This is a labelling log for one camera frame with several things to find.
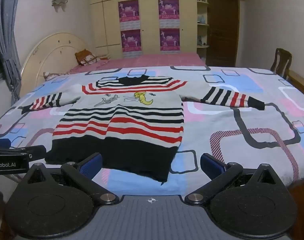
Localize pink bed sheet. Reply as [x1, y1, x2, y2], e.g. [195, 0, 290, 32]
[67, 52, 207, 74]

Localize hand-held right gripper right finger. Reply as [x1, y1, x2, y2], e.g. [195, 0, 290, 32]
[184, 152, 278, 204]

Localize orange patterned pillow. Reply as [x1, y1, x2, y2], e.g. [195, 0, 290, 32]
[75, 49, 110, 66]

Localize purple wall poster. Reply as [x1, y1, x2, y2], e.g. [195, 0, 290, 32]
[120, 29, 142, 53]
[158, 0, 180, 29]
[159, 28, 181, 52]
[118, 0, 140, 32]

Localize striped knit sweater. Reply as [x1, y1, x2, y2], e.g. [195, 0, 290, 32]
[22, 74, 266, 186]

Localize brown wooden door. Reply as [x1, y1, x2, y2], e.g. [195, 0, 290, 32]
[207, 0, 240, 67]

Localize cream round headboard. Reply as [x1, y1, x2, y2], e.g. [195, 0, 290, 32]
[19, 32, 89, 98]

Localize cream corner shelf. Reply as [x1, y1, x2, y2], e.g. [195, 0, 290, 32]
[196, 0, 210, 64]

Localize grey curtain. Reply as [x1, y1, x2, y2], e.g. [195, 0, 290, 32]
[0, 0, 24, 98]

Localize geometric patterned bed sheet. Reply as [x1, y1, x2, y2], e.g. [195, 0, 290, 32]
[0, 65, 304, 188]

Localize wooden chair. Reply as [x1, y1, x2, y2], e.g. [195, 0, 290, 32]
[270, 48, 292, 78]

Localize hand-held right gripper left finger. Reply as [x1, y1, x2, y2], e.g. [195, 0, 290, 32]
[26, 152, 120, 204]

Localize cream wardrobe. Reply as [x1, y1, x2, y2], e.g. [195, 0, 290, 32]
[88, 0, 198, 55]

